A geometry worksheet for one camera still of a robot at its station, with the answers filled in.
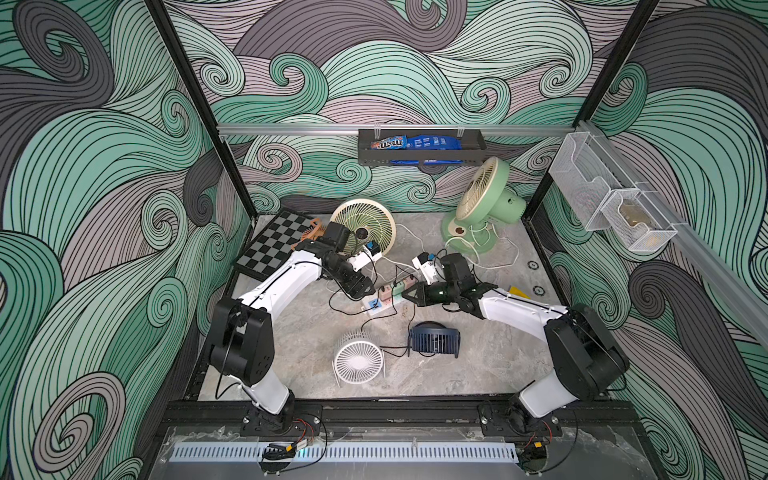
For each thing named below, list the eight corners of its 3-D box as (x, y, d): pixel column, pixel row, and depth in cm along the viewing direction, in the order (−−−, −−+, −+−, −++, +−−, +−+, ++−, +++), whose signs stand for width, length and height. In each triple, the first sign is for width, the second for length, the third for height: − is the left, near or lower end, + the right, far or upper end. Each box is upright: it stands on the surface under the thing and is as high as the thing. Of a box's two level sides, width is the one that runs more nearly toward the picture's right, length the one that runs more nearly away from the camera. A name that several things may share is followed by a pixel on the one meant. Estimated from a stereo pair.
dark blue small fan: (408, 358, 85) (411, 347, 78) (407, 334, 90) (409, 321, 83) (455, 358, 85) (462, 347, 78) (451, 334, 90) (457, 321, 83)
